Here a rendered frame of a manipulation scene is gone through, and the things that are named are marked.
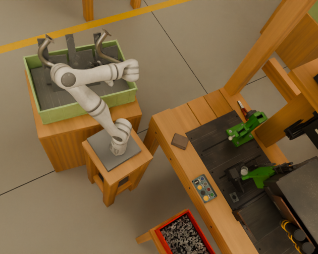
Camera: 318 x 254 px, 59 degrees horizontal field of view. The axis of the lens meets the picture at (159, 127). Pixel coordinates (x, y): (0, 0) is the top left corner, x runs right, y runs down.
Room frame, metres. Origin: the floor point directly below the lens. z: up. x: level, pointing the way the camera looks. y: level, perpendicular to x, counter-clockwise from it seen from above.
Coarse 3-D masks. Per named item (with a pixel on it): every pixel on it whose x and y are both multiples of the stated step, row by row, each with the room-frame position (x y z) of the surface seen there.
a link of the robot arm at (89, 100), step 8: (56, 64) 0.58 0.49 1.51; (64, 64) 0.59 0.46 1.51; (72, 88) 0.55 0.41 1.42; (80, 88) 0.57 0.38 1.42; (88, 88) 0.60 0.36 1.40; (80, 96) 0.55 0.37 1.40; (88, 96) 0.56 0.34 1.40; (96, 96) 0.58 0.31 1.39; (80, 104) 0.52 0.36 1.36; (88, 104) 0.53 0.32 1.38; (96, 104) 0.55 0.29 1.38
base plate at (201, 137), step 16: (208, 128) 0.96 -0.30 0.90; (224, 128) 1.01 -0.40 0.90; (192, 144) 0.80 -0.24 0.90; (208, 144) 0.85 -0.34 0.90; (224, 144) 0.90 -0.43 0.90; (256, 144) 1.00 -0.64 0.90; (208, 160) 0.75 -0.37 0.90; (224, 160) 0.79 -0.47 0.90; (240, 160) 0.84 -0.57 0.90; (256, 160) 0.89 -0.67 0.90; (224, 176) 0.69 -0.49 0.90; (224, 192) 0.60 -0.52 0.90; (256, 192) 0.68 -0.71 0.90; (272, 240) 0.45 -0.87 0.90; (288, 240) 0.49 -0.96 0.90
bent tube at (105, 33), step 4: (104, 32) 1.09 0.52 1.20; (108, 32) 1.12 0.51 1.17; (100, 36) 1.08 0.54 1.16; (104, 36) 1.08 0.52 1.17; (100, 40) 1.06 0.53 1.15; (96, 44) 1.04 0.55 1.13; (100, 44) 1.05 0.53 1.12; (96, 48) 1.03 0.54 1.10; (96, 52) 1.02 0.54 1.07; (100, 52) 1.04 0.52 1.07; (100, 56) 1.03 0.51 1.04; (104, 56) 1.05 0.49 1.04; (108, 56) 1.07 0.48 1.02; (108, 60) 1.06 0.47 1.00; (112, 60) 1.07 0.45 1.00; (116, 60) 1.09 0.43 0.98
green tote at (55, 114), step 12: (84, 48) 1.11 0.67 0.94; (120, 48) 1.21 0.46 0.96; (24, 60) 0.83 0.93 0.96; (36, 60) 0.89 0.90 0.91; (132, 84) 1.01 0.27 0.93; (36, 96) 0.68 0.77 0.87; (108, 96) 0.84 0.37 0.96; (120, 96) 0.90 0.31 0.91; (132, 96) 0.96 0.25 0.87; (60, 108) 0.63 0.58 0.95; (72, 108) 0.69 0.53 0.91; (48, 120) 0.58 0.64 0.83
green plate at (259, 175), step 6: (258, 168) 0.74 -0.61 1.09; (264, 168) 0.73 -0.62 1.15; (270, 168) 0.71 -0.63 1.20; (252, 174) 0.67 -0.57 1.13; (258, 174) 0.66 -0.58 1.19; (264, 174) 0.65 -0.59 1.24; (270, 174) 0.64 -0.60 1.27; (258, 180) 0.64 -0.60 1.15; (264, 180) 0.64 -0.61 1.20; (258, 186) 0.63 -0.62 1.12
